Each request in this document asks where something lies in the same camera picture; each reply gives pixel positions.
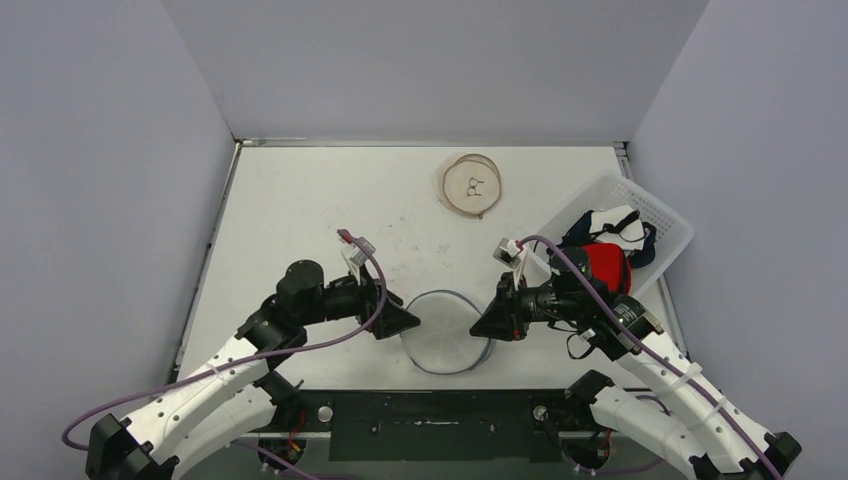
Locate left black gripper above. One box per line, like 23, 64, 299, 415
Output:
301, 263, 420, 338

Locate blue-trim mesh laundry bag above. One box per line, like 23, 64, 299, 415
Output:
400, 289, 494, 376

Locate white bra black straps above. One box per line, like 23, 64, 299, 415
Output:
589, 205, 649, 253

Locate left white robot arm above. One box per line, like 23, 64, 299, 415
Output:
85, 260, 421, 479

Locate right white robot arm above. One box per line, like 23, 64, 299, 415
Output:
469, 239, 802, 479

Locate navy blue bra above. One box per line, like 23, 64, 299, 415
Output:
558, 210, 657, 269

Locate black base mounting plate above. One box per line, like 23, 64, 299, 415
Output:
263, 389, 610, 463

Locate white plastic basket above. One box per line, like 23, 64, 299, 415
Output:
539, 171, 694, 300

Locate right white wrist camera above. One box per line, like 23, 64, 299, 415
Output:
493, 238, 551, 288

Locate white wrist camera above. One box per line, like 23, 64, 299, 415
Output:
340, 236, 376, 283
493, 238, 551, 288

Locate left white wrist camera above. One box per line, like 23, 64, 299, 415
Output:
340, 236, 376, 283

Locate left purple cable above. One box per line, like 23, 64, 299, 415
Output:
61, 229, 389, 453

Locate purple cable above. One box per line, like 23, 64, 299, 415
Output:
517, 235, 786, 480
61, 229, 389, 453

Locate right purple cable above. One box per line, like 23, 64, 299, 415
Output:
517, 235, 786, 480

